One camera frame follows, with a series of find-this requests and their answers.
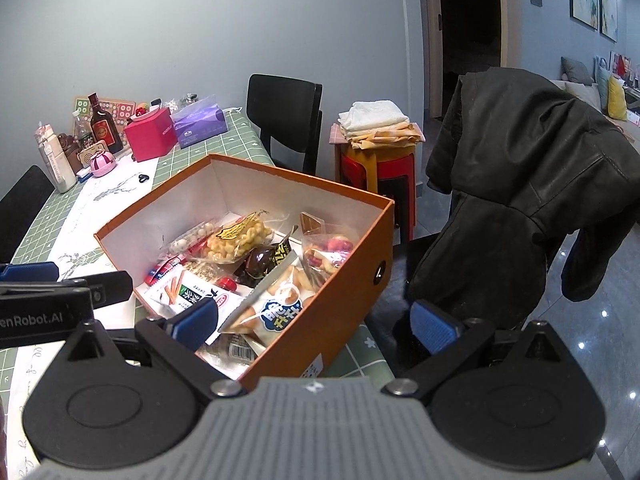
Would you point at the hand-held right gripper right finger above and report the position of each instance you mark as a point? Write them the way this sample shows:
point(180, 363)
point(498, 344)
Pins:
point(434, 327)

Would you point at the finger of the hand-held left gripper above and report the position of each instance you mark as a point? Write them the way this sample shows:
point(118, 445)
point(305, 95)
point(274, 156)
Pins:
point(112, 287)
point(30, 272)

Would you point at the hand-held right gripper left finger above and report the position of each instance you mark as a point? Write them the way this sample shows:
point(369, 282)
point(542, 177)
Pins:
point(196, 321)

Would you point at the white green-label snack packet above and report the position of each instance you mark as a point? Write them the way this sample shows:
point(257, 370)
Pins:
point(170, 292)

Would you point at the brown nut bar packet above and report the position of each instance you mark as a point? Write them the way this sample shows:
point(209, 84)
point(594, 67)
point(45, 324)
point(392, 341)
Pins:
point(237, 347)

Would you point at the red snack packet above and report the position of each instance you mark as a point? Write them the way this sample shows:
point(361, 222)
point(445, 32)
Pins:
point(162, 270)

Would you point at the white candy balls packet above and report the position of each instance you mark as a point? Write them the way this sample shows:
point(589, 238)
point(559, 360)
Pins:
point(192, 237)

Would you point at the white fries snack bag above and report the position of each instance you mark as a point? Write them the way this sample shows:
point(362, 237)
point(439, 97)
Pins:
point(280, 305)

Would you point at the black snack packet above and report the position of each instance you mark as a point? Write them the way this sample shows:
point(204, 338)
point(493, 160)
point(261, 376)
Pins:
point(260, 262)

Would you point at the yellow twisted snack packet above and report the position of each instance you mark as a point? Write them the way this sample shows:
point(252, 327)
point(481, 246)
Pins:
point(237, 237)

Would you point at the orange cardboard box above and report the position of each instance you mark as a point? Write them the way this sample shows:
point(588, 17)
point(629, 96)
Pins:
point(330, 280)

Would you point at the mixed dried fruit bag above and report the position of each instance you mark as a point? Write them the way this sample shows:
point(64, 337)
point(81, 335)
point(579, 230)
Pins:
point(332, 255)

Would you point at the black chair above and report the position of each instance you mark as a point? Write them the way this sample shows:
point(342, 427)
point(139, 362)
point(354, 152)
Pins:
point(25, 210)
point(282, 110)

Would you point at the white deer-print table runner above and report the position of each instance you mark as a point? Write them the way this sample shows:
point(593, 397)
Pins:
point(100, 205)

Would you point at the pink round gadget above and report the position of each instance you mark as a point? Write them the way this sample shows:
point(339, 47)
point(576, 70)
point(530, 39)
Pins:
point(103, 164)

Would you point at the small wooden radio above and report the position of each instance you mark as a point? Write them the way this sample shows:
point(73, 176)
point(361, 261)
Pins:
point(90, 155)

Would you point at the clear plastic bottle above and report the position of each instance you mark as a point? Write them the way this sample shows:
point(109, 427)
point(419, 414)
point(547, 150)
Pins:
point(82, 132)

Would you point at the pink gift box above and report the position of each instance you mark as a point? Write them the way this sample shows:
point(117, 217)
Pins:
point(150, 135)

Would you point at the brown liquor bottle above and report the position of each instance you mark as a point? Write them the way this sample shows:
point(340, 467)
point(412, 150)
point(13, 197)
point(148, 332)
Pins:
point(104, 127)

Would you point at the red plastic stool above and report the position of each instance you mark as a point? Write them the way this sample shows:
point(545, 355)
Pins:
point(395, 170)

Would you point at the black jacket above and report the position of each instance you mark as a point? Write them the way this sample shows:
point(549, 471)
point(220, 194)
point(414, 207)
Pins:
point(525, 175)

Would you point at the dotted card board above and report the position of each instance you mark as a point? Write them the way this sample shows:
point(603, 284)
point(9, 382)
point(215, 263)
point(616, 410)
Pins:
point(122, 110)

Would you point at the small red toy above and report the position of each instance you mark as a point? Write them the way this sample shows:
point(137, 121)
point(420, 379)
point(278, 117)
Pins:
point(142, 108)

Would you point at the purple tissue pack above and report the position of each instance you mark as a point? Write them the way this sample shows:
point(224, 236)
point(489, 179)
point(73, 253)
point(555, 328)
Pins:
point(200, 122)

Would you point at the green checked tablecloth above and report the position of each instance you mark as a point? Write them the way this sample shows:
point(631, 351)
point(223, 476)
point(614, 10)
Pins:
point(235, 130)

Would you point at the yellow folded cloth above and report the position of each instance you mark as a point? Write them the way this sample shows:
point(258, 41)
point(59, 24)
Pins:
point(390, 136)

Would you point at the white folded towel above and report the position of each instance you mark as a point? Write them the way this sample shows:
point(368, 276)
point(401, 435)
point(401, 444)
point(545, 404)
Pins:
point(372, 115)

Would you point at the yellow cushion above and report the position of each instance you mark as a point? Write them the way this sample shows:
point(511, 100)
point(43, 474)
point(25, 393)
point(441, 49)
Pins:
point(617, 99)

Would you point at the grey cushion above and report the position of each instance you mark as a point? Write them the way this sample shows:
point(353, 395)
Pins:
point(576, 71)

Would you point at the small framed wall picture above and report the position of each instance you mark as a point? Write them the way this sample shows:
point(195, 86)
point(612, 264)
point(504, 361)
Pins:
point(608, 7)

